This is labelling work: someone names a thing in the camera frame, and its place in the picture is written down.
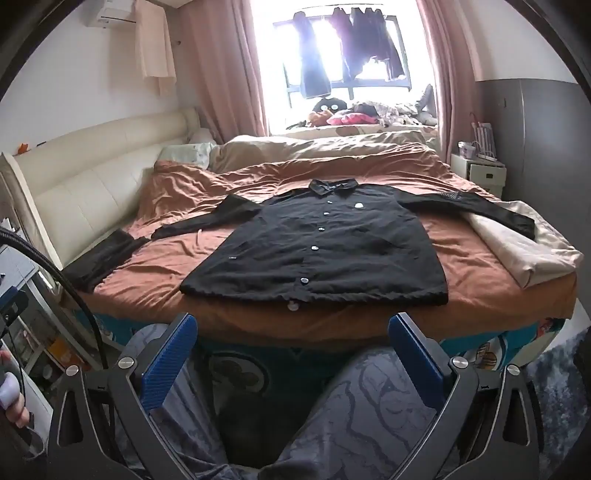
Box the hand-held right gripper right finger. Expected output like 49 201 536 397
388 312 546 480

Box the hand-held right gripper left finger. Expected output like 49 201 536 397
46 313 199 480

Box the black button-up shirt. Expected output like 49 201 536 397
150 180 536 308

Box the person's left hand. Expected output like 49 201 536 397
0 392 33 430

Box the cluttered white shelf unit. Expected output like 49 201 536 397
0 240 116 374

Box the teal cartoon bed sheet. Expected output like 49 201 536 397
88 309 573 402

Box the dark folded cloth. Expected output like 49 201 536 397
62 229 151 294

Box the dark grey patterned rug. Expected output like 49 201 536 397
526 330 591 462

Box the cream folded blanket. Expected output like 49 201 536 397
468 199 585 289

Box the brown bed sheet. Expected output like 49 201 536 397
60 143 578 342

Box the cream padded headboard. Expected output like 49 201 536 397
0 107 201 273

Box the white nightstand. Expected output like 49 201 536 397
450 152 508 199

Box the pale green pillow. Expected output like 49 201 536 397
159 141 218 167

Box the beige duvet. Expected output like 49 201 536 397
210 130 439 174

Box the pink cushion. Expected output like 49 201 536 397
327 113 379 126

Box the grey wardrobe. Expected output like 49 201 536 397
475 78 591 241

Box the black plush toy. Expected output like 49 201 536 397
311 96 352 116

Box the pink curtain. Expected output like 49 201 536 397
416 0 483 164
178 0 278 144

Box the peach hanging cloth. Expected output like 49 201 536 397
134 0 178 96

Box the white air conditioner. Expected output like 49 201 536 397
85 0 139 28

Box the dark hanging jacket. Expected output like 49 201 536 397
293 13 333 99

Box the dark wide hanging garment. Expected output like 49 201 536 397
351 6 411 79

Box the dark purple hanging garment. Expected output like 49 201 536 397
330 7 354 79

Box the black cable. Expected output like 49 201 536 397
0 226 109 370

